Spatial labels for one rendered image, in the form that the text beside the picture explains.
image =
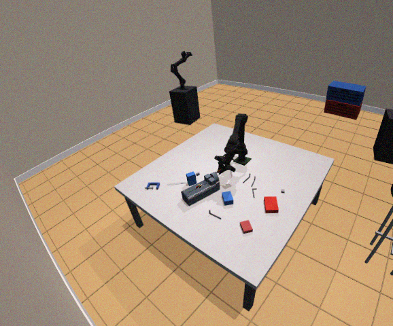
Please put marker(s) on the red rectangular block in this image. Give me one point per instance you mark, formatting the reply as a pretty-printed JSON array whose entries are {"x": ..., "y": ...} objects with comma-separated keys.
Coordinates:
[
  {"x": 270, "y": 203},
  {"x": 246, "y": 227}
]

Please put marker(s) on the blue rectangular block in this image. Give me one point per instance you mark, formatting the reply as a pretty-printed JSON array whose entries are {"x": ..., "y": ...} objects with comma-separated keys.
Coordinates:
[{"x": 191, "y": 178}]

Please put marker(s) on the blue cube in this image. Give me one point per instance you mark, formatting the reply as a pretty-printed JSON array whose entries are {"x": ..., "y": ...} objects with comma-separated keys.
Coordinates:
[{"x": 227, "y": 197}]

